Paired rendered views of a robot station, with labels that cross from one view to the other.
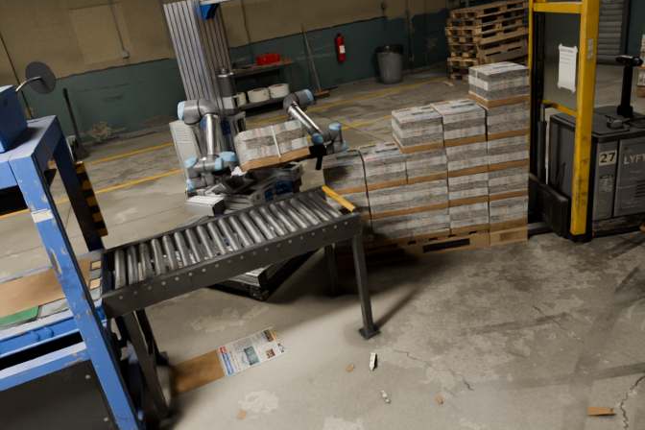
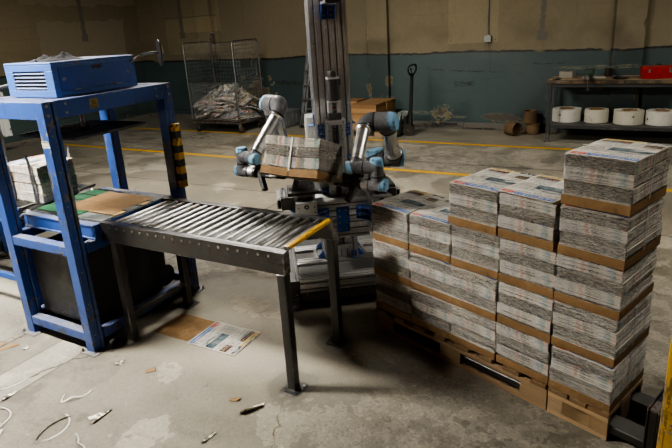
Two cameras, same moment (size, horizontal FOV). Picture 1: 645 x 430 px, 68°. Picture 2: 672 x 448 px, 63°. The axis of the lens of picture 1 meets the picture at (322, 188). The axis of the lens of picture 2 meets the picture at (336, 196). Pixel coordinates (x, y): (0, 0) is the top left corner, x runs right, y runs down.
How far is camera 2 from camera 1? 246 cm
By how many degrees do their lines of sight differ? 47
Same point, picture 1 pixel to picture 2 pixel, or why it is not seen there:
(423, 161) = (471, 244)
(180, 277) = (142, 233)
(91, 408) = not seen: hidden behind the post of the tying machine
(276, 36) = not seen: outside the picture
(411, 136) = (460, 204)
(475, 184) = (534, 309)
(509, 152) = (589, 285)
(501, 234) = (564, 405)
